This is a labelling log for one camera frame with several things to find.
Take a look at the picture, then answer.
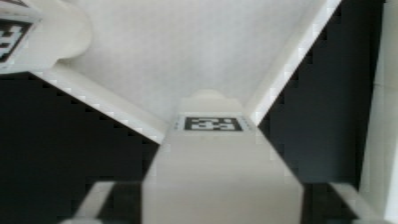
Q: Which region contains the white desk leg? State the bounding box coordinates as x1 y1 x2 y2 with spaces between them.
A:
143 89 304 224
0 0 93 74

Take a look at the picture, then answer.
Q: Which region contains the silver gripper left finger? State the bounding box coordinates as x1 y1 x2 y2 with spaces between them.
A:
59 180 144 224

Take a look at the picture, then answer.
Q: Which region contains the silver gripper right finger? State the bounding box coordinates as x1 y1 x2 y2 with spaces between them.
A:
301 181 375 224

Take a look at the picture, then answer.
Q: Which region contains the white desk top tray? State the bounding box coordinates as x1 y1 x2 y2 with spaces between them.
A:
36 0 343 141

